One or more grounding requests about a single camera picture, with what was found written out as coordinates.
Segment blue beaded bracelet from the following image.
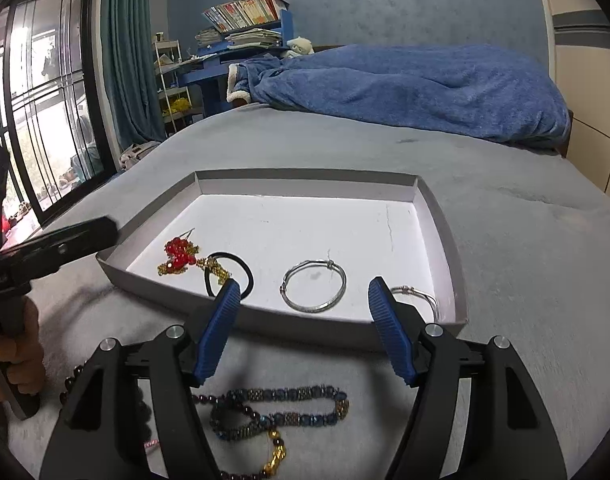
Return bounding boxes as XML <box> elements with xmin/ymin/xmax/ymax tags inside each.
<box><xmin>210</xmin><ymin>385</ymin><xmax>351</xmax><ymax>442</ymax></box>

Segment yellow bundle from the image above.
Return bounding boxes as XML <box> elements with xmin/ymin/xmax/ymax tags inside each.
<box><xmin>160</xmin><ymin>97</ymin><xmax>192</xmax><ymax>117</ymax></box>

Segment stack of papers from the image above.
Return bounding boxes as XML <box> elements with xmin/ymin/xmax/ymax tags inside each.
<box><xmin>194</xmin><ymin>27</ymin><xmax>283</xmax><ymax>51</ymax></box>

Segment red bead gold hair ornament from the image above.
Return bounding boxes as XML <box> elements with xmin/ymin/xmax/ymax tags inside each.
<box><xmin>157</xmin><ymin>228</ymin><xmax>232</xmax><ymax>281</ymax></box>

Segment row of books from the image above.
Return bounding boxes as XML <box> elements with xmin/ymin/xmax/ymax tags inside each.
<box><xmin>202</xmin><ymin>0</ymin><xmax>288</xmax><ymax>32</ymax></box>

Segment dark bracelet with gold charm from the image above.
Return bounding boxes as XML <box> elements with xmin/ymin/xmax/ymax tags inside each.
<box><xmin>192</xmin><ymin>392</ymin><xmax>288</xmax><ymax>480</ymax></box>

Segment shallow grey cardboard box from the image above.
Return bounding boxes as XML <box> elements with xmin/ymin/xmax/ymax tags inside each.
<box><xmin>95</xmin><ymin>170</ymin><xmax>470</xmax><ymax>353</ymax></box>

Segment blue desk with shelf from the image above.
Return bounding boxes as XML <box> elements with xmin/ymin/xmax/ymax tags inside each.
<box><xmin>177</xmin><ymin>9</ymin><xmax>293</xmax><ymax>116</ymax></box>

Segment blue fleece blanket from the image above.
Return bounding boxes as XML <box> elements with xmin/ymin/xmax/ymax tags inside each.
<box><xmin>227</xmin><ymin>44</ymin><xmax>572</xmax><ymax>148</ymax></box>

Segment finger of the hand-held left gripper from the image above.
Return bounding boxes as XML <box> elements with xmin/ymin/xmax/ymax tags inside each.
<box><xmin>5</xmin><ymin>217</ymin><xmax>119</xmax><ymax>282</ymax></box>

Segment white plush toy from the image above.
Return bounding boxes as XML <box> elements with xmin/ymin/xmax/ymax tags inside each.
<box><xmin>286</xmin><ymin>36</ymin><xmax>316</xmax><ymax>57</ymax></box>

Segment black hair tie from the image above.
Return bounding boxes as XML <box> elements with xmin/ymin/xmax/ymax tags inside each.
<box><xmin>204</xmin><ymin>251</ymin><xmax>255</xmax><ymax>301</ymax></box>

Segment person's left hand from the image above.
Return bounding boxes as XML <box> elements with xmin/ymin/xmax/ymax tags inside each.
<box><xmin>0</xmin><ymin>299</ymin><xmax>47</xmax><ymax>402</ymax></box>

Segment teal curtain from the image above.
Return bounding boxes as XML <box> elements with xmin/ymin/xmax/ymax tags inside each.
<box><xmin>101</xmin><ymin>0</ymin><xmax>168</xmax><ymax>150</ymax></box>

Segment black framed window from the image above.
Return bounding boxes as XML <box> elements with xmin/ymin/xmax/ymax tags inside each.
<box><xmin>0</xmin><ymin>0</ymin><xmax>118</xmax><ymax>226</ymax></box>

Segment silver bangle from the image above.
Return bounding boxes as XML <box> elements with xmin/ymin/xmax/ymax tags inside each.
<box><xmin>280</xmin><ymin>258</ymin><xmax>347</xmax><ymax>312</ymax></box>
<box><xmin>391</xmin><ymin>285</ymin><xmax>440</xmax><ymax>322</ymax></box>

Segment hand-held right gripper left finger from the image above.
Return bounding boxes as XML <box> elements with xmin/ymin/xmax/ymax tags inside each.
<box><xmin>39</xmin><ymin>278</ymin><xmax>242</xmax><ymax>480</ymax></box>

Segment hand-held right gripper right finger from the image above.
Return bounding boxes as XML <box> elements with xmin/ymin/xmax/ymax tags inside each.
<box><xmin>368</xmin><ymin>276</ymin><xmax>568</xmax><ymax>480</ymax></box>

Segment dark round bead bracelet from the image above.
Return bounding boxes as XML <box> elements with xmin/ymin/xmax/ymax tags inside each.
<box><xmin>59</xmin><ymin>364</ymin><xmax>153</xmax><ymax>431</ymax></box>

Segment white storage rack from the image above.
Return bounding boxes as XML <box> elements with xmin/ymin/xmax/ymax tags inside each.
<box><xmin>152</xmin><ymin>39</ymin><xmax>193</xmax><ymax>136</ymax></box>

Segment grey bed sheet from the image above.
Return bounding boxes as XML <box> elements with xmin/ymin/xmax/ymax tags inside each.
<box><xmin>8</xmin><ymin>102</ymin><xmax>610</xmax><ymax>480</ymax></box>

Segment white bag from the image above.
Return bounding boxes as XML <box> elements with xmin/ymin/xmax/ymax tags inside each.
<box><xmin>119</xmin><ymin>141</ymin><xmax>161</xmax><ymax>171</ymax></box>

